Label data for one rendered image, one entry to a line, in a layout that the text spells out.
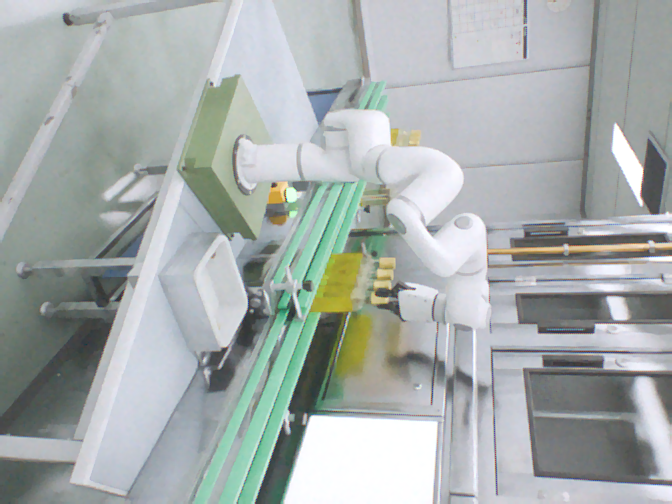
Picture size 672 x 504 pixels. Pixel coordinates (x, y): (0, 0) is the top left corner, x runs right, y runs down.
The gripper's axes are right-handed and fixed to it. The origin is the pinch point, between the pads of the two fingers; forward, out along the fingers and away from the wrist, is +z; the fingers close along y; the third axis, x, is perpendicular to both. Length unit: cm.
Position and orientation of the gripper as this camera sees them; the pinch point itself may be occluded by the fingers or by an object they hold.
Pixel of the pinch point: (384, 298)
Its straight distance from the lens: 152.1
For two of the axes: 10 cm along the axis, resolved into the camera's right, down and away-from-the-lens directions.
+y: -1.7, -8.4, -5.2
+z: -8.8, -1.1, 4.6
